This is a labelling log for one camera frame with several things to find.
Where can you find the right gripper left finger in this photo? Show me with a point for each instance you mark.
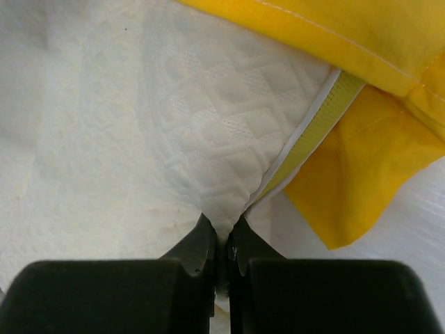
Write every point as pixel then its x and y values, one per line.
pixel 172 294

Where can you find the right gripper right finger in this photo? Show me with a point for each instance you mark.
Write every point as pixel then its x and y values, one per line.
pixel 269 293

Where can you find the cream white pillow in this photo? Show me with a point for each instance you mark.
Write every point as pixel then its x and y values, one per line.
pixel 123 122

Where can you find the yellow pillowcase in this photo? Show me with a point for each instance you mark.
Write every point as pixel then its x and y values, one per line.
pixel 381 122

